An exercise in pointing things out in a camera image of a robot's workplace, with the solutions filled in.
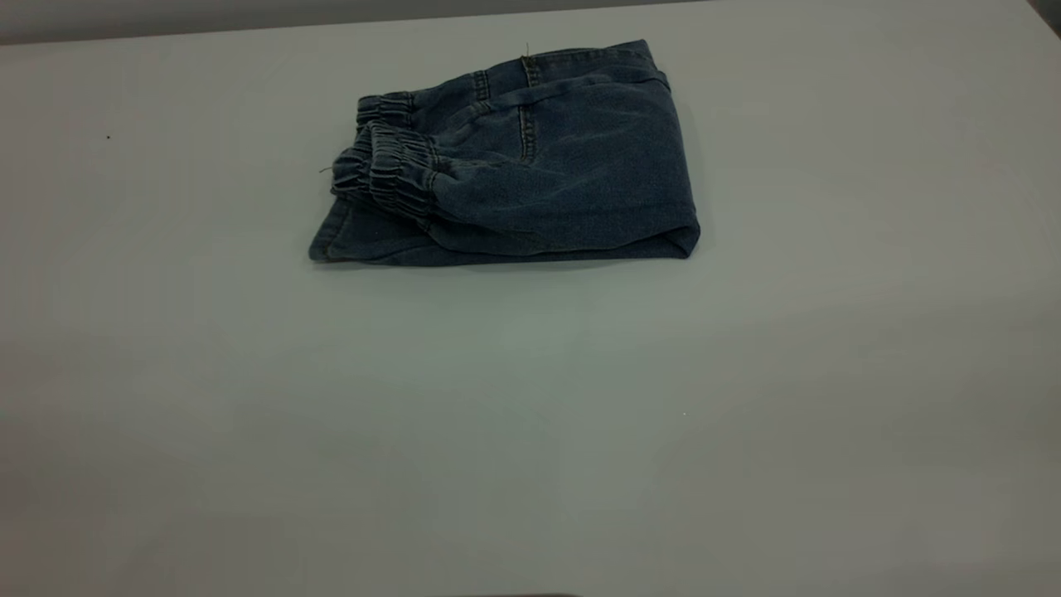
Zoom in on blue denim pants basketball print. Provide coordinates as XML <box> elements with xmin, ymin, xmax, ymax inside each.
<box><xmin>308</xmin><ymin>37</ymin><xmax>701</xmax><ymax>266</ymax></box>

